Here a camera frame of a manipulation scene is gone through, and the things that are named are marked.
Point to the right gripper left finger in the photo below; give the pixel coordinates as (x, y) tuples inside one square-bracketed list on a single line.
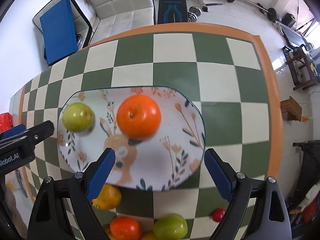
[(49, 218)]

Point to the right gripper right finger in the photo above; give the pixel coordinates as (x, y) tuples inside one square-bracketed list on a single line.
[(269, 219)]

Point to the small red tomato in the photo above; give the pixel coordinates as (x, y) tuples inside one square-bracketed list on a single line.
[(218, 214)]

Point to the yellow orange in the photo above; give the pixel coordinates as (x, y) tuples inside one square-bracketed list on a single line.
[(109, 198)]

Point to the green apple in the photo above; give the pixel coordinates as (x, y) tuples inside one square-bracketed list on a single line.
[(77, 117), (170, 227)]

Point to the bright orange mandarin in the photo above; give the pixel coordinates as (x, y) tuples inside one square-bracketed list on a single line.
[(138, 117)]

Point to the yellow lemon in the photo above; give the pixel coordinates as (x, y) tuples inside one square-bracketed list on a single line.
[(148, 236)]

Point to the red plastic bag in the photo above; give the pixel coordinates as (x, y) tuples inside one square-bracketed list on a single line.
[(5, 122)]

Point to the small wooden stool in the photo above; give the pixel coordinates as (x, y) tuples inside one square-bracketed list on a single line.
[(291, 110)]

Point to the blue cushion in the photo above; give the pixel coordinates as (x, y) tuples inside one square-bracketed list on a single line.
[(58, 32)]

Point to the floral oval plate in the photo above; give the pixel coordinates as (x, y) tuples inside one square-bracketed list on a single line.
[(159, 163)]

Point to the dark wooden chair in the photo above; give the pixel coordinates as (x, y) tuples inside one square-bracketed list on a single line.
[(303, 68)]

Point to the checkered green tablecloth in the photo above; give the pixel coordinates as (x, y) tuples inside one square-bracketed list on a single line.
[(224, 71)]

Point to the white padded chair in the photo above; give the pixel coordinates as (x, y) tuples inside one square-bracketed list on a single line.
[(118, 16)]

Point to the black blue weight bench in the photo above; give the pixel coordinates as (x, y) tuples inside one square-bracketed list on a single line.
[(172, 11)]

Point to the dumbbell plates on floor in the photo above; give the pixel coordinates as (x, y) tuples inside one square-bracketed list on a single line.
[(194, 13)]

